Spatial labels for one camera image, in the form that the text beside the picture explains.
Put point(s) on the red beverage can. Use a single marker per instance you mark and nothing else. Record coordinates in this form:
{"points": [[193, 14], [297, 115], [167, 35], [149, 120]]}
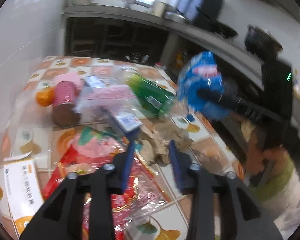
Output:
{"points": [[63, 113]]}

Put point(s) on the crumpled brown paper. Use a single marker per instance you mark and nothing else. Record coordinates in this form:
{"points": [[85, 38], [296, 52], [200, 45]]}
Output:
{"points": [[155, 139]]}

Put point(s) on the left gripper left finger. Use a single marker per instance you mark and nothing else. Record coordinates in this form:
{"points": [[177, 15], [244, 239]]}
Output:
{"points": [[61, 216]]}

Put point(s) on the white blue carton box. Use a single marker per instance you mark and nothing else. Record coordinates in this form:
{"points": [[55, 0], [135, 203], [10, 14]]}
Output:
{"points": [[123, 122]]}

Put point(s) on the red dog snack bag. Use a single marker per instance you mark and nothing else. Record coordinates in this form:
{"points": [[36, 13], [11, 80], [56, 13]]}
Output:
{"points": [[84, 149]]}

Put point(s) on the clear printed plastic wrapper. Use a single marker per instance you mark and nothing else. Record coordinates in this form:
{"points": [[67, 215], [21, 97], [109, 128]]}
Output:
{"points": [[114, 98]]}

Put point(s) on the blue plastic snack bag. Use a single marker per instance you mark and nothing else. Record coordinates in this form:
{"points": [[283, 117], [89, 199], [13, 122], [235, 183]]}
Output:
{"points": [[201, 73]]}

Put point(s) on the black wok pan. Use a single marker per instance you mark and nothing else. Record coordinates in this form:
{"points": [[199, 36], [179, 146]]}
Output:
{"points": [[261, 43]]}

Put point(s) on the orange peel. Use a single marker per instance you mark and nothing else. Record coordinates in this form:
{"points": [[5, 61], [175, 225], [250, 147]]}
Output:
{"points": [[45, 97]]}

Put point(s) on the metal bowl on counter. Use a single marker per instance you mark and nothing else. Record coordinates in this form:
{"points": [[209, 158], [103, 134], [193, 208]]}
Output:
{"points": [[175, 17]]}

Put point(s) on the black microwave oven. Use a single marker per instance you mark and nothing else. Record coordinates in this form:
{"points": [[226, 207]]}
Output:
{"points": [[199, 12]]}

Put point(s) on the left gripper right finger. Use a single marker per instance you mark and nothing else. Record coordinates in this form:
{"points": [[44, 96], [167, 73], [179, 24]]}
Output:
{"points": [[241, 217]]}

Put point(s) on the pink sponge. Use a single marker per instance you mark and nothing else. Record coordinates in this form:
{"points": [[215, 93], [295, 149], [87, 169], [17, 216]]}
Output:
{"points": [[71, 77]]}

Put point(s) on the grey kitchen counter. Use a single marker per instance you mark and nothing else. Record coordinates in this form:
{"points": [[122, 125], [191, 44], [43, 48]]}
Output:
{"points": [[246, 63]]}

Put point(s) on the white orange medicine box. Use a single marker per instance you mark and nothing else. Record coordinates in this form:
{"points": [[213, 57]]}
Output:
{"points": [[23, 192]]}

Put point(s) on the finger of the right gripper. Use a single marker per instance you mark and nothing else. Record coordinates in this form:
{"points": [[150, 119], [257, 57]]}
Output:
{"points": [[249, 110]]}

